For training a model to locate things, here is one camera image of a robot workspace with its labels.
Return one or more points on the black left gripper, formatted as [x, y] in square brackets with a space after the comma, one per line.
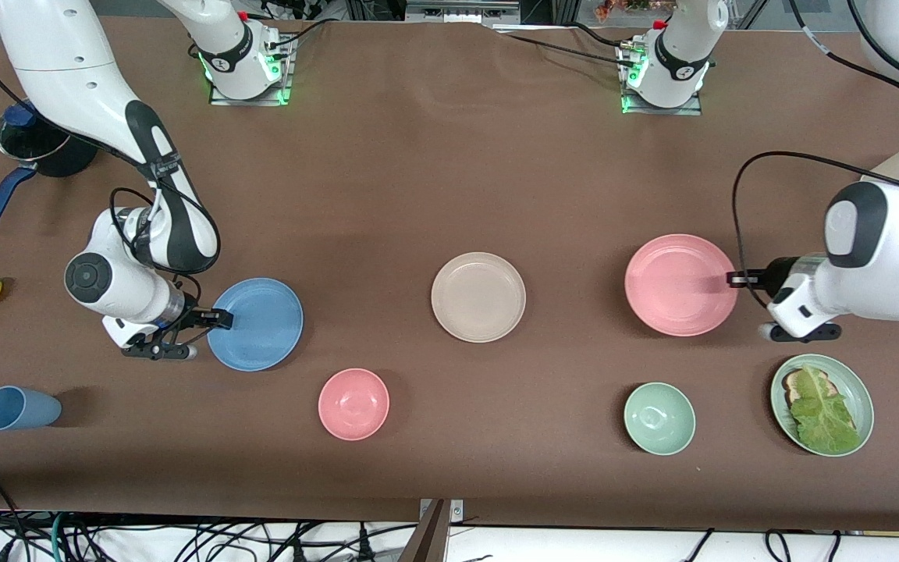
[774, 276]

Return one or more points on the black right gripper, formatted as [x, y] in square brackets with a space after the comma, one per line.
[197, 317]

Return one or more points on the blue plate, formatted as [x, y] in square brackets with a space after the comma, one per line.
[262, 328]

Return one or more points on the pink plate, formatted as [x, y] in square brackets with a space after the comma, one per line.
[676, 285]

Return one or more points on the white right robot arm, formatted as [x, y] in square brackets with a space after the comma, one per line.
[67, 62]

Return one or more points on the toasted bread slice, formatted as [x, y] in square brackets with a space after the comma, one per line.
[790, 384]

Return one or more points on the green lettuce leaf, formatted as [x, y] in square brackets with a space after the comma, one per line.
[820, 414]

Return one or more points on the pink bowl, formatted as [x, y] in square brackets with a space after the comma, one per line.
[353, 404]

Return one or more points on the green plate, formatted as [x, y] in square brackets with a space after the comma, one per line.
[860, 398]

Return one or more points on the green bowl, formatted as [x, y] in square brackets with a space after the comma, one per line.
[659, 419]

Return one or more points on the blue cup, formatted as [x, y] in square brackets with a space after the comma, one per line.
[20, 408]

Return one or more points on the glass lid with blue knob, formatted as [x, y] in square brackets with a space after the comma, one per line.
[24, 140]

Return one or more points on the beige plate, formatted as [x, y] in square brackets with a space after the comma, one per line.
[478, 297]

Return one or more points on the brown table cover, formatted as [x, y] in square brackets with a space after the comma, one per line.
[449, 156]

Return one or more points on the orange artificial flowers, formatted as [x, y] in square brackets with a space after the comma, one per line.
[613, 8]

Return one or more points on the white power strip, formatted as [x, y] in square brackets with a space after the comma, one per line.
[286, 9]

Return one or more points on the grey metal box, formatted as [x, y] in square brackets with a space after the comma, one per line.
[461, 12]

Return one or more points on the small metal table bracket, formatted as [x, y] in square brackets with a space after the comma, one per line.
[456, 511]

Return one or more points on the grey metal post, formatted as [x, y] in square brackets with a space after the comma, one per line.
[428, 542]

